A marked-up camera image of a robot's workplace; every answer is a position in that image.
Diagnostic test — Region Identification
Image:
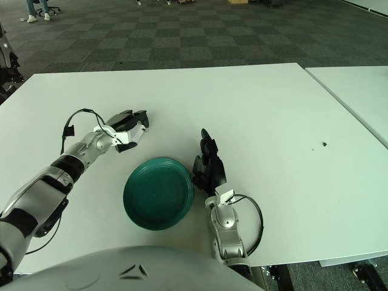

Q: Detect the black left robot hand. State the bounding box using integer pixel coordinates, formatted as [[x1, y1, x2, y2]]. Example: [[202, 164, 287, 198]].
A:
[[104, 109, 150, 153]]

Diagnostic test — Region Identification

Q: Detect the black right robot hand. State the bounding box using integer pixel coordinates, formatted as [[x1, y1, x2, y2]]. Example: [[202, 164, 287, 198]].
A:
[[191, 128, 227, 198]]

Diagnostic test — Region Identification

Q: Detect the white wall charger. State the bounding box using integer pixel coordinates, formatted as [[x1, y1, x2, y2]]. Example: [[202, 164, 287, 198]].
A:
[[132, 123, 147, 142]]

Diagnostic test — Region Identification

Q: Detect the green round plate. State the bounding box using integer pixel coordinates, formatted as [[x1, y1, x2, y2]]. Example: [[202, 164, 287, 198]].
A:
[[122, 156, 195, 232]]

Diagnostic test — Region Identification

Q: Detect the black table leg with caster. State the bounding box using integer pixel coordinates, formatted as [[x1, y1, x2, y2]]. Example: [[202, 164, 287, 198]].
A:
[[261, 263, 293, 291], [350, 261, 380, 291]]

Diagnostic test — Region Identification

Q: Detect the black office chair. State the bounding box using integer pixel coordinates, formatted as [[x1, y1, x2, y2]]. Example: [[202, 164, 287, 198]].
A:
[[0, 22, 24, 95]]

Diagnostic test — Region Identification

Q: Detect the black swivel chair base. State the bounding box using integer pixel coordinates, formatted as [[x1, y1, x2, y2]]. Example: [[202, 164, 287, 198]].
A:
[[35, 0, 61, 16]]

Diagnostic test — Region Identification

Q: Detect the grey robot torso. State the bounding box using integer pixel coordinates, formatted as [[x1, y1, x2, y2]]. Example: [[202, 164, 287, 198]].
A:
[[0, 245, 264, 291]]

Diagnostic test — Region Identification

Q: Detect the seated person in jeans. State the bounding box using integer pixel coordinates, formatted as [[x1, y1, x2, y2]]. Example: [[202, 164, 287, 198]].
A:
[[25, 0, 51, 24]]

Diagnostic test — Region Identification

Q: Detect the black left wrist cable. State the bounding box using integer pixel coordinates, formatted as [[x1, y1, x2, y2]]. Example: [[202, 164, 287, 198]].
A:
[[59, 108, 122, 155]]

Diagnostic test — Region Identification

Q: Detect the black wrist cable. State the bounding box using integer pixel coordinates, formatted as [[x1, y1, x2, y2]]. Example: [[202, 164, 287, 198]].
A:
[[59, 108, 122, 155], [230, 195, 265, 257]]

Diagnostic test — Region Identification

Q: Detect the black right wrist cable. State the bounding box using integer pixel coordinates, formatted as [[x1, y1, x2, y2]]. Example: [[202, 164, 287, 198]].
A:
[[230, 195, 265, 257]]

